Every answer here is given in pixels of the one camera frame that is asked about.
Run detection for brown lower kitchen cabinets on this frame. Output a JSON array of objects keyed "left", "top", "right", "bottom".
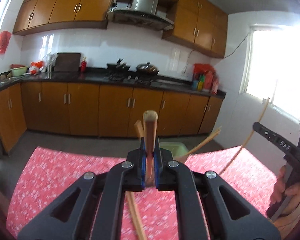
[{"left": 0, "top": 82, "right": 223, "bottom": 152}]

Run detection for red plastic bag on counter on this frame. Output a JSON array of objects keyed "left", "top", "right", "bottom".
[{"left": 192, "top": 63, "right": 219, "bottom": 95}]

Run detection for wall power cable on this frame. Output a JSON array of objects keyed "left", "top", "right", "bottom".
[{"left": 182, "top": 31, "right": 252, "bottom": 74}]

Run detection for green basin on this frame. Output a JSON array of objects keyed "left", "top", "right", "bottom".
[{"left": 10, "top": 64, "right": 28, "bottom": 77}]

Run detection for brown kitchen cabinets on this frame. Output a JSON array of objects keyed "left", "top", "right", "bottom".
[
  {"left": 13, "top": 0, "right": 228, "bottom": 58},
  {"left": 0, "top": 82, "right": 223, "bottom": 152}
]

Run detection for red white bag on counter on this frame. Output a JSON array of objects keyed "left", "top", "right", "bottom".
[{"left": 28, "top": 61, "right": 45, "bottom": 75}]

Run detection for black wok with lid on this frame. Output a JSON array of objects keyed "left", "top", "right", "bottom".
[{"left": 136, "top": 62, "right": 159, "bottom": 77}]

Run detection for black kitchen countertop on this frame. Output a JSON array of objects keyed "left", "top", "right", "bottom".
[{"left": 0, "top": 67, "right": 213, "bottom": 96}]

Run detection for brown upper kitchen cabinets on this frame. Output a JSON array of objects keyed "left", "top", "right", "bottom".
[{"left": 13, "top": 0, "right": 228, "bottom": 58}]

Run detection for dark wooden cutting board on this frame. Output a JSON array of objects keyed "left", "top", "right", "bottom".
[{"left": 54, "top": 53, "right": 81, "bottom": 72}]

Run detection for black wok left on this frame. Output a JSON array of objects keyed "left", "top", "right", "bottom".
[{"left": 107, "top": 59, "right": 130, "bottom": 74}]

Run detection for red bottle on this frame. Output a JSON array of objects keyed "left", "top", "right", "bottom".
[{"left": 80, "top": 57, "right": 87, "bottom": 73}]

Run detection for red bag hanging on wall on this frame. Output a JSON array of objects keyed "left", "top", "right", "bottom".
[{"left": 0, "top": 30, "right": 12, "bottom": 55}]

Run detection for pink floral tablecloth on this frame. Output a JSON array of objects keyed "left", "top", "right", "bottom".
[{"left": 7, "top": 147, "right": 276, "bottom": 239}]

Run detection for steel range hood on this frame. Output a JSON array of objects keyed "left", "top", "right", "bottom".
[{"left": 107, "top": 0, "right": 174, "bottom": 31}]

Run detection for person's right hand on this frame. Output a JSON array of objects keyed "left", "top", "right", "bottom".
[{"left": 270, "top": 165, "right": 300, "bottom": 216}]

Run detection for gas stove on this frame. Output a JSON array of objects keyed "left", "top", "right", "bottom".
[{"left": 106, "top": 73, "right": 158, "bottom": 85}]

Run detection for green plastic basket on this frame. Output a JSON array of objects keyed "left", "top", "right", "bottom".
[{"left": 160, "top": 142, "right": 189, "bottom": 157}]

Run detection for bright window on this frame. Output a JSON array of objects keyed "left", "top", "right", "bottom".
[{"left": 242, "top": 24, "right": 300, "bottom": 123}]

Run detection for perforated metal utensil holder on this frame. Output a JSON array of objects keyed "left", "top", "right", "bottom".
[{"left": 173, "top": 154, "right": 190, "bottom": 164}]

